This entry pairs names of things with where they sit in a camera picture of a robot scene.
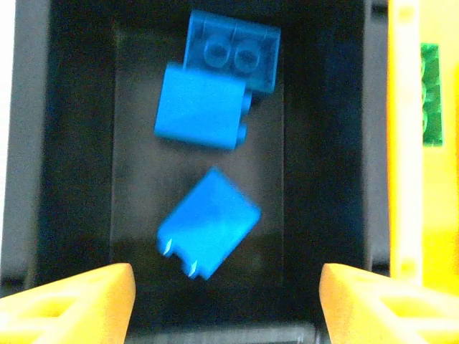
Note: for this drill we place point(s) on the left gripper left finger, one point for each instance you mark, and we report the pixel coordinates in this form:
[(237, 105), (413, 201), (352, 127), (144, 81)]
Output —
[(71, 304)]

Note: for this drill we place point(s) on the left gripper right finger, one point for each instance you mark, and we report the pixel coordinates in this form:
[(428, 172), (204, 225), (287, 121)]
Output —
[(387, 308)]

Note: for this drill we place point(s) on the blue lego brick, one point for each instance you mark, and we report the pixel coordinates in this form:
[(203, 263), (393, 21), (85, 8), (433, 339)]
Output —
[(258, 64), (201, 107), (211, 222)]

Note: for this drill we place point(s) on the green lego brick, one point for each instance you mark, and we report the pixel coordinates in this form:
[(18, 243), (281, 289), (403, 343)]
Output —
[(432, 93)]

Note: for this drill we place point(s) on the yellow plastic bin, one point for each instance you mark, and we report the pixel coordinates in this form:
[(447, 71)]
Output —
[(403, 143)]

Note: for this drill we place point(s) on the black plastic bin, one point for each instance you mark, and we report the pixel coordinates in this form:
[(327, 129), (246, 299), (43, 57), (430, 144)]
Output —
[(322, 143)]

